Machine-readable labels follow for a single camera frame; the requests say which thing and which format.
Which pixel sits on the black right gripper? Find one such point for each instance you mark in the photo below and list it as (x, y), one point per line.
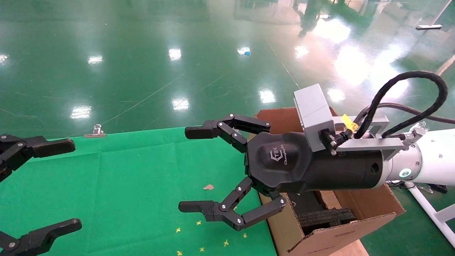
(291, 170)

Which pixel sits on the white pipe frame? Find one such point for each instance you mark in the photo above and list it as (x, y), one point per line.
(426, 206)

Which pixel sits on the black plastic grid tray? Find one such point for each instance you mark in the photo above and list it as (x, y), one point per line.
(440, 188)

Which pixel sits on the grey metal camera bracket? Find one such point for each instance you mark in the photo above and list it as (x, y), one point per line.
(369, 144)

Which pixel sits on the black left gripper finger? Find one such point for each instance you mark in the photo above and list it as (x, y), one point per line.
(39, 238)
(42, 146)

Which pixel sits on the large open cardboard carton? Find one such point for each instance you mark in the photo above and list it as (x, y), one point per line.
(373, 202)

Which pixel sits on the small cardboard scrap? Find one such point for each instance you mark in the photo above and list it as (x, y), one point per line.
(208, 187)

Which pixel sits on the green table cloth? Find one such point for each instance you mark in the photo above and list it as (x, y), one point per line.
(124, 185)

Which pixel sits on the black foam strip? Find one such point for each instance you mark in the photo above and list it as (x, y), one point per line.
(323, 217)

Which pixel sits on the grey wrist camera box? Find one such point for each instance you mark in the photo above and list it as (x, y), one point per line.
(312, 113)

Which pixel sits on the white floor bar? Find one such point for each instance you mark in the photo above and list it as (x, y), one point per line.
(428, 26)

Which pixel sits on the wooden board under carton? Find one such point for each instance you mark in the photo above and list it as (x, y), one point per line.
(348, 249)

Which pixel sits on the silver binder clip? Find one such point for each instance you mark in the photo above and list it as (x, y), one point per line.
(96, 132)

